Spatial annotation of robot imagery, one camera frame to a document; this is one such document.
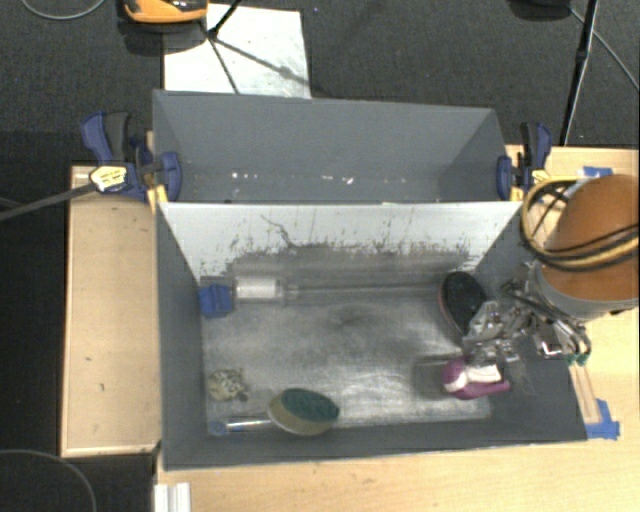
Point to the large clear tube blue cap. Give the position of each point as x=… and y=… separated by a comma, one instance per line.
x=257, y=290

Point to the black oval sponge red edge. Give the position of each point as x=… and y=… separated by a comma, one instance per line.
x=462, y=300

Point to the pale wood board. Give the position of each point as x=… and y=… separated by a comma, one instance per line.
x=110, y=320

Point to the small clear tube blue cap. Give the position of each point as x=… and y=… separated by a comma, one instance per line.
x=245, y=424

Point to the purple and white toy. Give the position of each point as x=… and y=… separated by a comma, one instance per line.
x=472, y=387

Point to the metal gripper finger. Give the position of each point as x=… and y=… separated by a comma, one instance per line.
x=482, y=325
x=506, y=354

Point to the grey metal bin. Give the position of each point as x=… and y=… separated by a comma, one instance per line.
x=320, y=150

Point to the green and yellow oval sponge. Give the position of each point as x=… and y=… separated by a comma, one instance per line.
x=306, y=407

